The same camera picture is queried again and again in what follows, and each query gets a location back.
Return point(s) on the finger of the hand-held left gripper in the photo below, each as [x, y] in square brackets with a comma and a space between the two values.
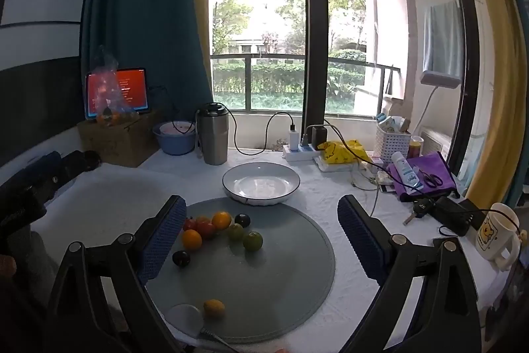
[72, 165]
[39, 171]

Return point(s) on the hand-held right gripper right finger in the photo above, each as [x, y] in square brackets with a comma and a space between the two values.
[359, 237]

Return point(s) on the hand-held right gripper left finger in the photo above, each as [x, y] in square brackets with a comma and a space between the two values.
[165, 237]

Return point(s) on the dark purple cherry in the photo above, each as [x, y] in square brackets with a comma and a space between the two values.
[181, 258]
[242, 219]

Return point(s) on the small red tomato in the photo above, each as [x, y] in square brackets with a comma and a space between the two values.
[189, 225]

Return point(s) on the small yellow fruit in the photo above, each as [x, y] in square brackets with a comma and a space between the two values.
[213, 308]
[203, 219]

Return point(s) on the green citrus fruit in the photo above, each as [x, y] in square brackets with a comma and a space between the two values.
[236, 232]
[252, 241]

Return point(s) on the white plate with dark rim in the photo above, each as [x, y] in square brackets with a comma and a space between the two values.
[260, 183]

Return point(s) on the person's left hand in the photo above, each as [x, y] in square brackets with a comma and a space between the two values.
[6, 265]

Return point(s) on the small black round object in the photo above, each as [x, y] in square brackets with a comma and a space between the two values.
[93, 162]

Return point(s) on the brown cardboard box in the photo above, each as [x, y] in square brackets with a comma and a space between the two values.
[120, 142]

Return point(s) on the black car key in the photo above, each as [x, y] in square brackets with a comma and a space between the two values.
[422, 207]

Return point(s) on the white tissue pack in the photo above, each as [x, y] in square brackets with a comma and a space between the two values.
[334, 167]

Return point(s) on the white and blue tube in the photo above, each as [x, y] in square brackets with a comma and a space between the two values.
[407, 173]

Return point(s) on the clear plastic bag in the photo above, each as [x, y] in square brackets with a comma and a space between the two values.
[105, 88]

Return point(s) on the white round disc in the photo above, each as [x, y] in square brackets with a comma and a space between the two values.
[185, 319]

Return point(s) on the yellow plastic bag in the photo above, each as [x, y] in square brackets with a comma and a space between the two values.
[339, 152]

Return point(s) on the black scissors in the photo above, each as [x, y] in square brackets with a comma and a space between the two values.
[432, 180]

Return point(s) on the grey round table mat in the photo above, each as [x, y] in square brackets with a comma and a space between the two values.
[281, 287]

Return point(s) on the blue plastic basin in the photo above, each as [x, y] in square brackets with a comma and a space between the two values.
[175, 144]

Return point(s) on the white plastic basket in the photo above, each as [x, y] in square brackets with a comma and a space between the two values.
[390, 146]

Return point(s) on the tablet with red screen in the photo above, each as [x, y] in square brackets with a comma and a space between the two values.
[132, 88]

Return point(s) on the black box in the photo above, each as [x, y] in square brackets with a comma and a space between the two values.
[454, 214]

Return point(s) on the white power strip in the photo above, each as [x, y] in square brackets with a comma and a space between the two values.
[297, 155]

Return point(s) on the purple pouch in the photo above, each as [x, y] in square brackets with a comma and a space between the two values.
[434, 165]

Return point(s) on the orange jar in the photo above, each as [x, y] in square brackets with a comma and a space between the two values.
[415, 148]

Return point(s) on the black power adapter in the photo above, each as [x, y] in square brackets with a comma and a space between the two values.
[318, 137]

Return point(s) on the grey power plug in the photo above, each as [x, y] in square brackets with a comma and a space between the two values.
[306, 141]

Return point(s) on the white bowl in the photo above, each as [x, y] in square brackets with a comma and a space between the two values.
[175, 127]

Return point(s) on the steel thermos with black lid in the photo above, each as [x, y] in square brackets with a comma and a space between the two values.
[213, 138]

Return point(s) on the white charger block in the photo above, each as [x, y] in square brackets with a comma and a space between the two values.
[293, 138]

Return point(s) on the white printed mug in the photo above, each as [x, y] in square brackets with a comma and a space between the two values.
[492, 237]

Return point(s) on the teal curtain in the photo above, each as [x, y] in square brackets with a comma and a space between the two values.
[140, 5]

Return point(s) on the black balcony railing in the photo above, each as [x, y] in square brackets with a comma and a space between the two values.
[268, 55]

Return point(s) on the light blue hanging towel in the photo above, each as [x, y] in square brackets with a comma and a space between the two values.
[442, 38]

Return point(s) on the black window post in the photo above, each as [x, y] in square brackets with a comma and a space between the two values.
[314, 26]

